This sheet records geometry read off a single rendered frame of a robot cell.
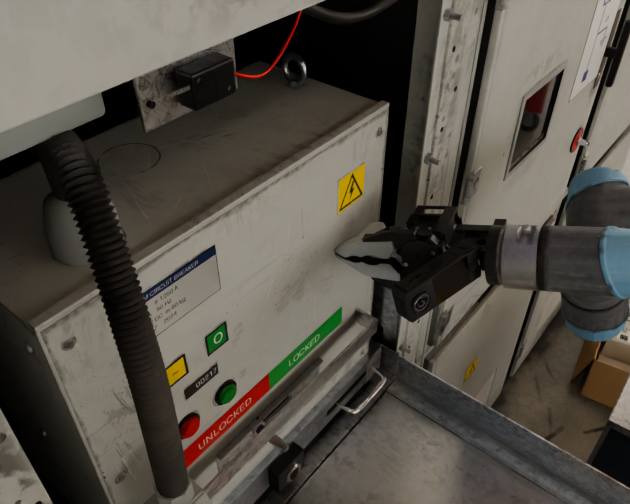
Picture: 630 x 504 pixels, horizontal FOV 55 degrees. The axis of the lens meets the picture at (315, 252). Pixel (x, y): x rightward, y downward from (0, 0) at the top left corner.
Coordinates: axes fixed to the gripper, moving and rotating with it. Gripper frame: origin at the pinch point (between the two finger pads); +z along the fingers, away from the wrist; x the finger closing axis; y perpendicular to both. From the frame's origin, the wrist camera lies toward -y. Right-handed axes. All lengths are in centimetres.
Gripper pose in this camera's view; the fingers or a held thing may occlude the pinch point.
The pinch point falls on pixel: (342, 256)
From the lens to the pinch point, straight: 79.7
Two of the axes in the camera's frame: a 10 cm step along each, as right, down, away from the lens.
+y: 4.1, -5.9, 7.0
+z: -8.8, -0.6, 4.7
